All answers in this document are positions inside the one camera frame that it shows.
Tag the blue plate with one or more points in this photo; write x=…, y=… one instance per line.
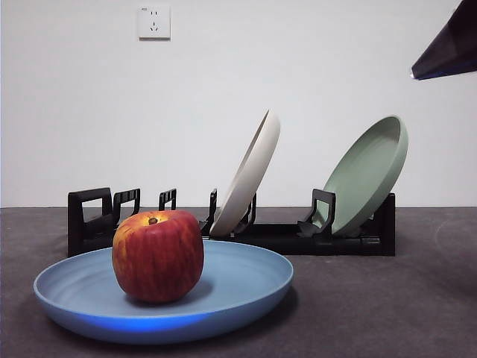
x=231, y=279

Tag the cream plate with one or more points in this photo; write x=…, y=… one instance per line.
x=253, y=168

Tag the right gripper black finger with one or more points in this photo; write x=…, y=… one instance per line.
x=454, y=48

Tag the black plate rack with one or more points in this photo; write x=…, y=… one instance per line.
x=335, y=246

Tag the white wall socket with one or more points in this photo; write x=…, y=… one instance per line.
x=154, y=22

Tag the green plate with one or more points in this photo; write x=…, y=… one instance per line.
x=369, y=171

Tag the red apple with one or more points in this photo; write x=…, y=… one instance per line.
x=156, y=257

